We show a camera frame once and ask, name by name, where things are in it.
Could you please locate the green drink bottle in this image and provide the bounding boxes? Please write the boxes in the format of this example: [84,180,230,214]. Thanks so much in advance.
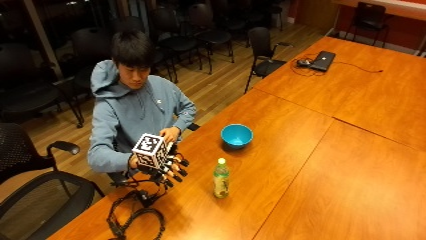
[212,157,231,199]

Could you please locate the pale window frame post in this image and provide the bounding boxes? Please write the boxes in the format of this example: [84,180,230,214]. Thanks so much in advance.
[22,0,64,80]

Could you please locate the the person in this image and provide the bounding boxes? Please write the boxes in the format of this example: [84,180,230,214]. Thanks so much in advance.
[86,29,198,175]

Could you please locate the pale side table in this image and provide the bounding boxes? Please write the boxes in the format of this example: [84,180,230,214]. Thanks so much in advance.
[326,0,426,57]

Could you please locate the black mesh office chair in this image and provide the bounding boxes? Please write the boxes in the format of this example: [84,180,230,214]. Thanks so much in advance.
[0,170,106,240]
[0,122,82,185]

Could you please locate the thin black laptop cable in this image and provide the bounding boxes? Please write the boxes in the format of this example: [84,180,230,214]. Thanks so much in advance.
[289,53,385,78]

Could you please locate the blue bowl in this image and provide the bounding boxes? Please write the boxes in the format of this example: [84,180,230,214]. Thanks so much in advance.
[220,123,254,148]

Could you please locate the black laptop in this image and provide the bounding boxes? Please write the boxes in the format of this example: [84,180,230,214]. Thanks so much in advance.
[309,50,338,73]

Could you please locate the white marker cube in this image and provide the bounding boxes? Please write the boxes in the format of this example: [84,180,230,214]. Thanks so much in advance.
[130,132,174,168]

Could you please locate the group of black stacking chairs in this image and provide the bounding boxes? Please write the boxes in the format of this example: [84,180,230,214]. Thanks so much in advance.
[0,0,285,129]

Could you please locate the black glove cable bundle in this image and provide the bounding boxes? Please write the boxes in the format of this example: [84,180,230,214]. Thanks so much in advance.
[105,175,170,240]

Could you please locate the black armchair with metal legs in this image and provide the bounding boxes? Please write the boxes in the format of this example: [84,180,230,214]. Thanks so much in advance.
[242,26,294,95]
[343,1,393,47]

